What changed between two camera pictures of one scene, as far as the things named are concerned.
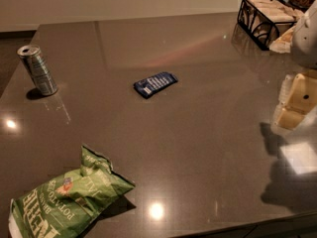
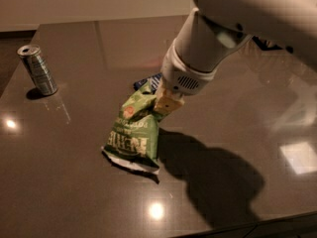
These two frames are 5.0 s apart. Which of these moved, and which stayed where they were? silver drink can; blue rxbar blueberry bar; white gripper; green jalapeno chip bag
Moved: green jalapeno chip bag; white gripper
Stayed: blue rxbar blueberry bar; silver drink can
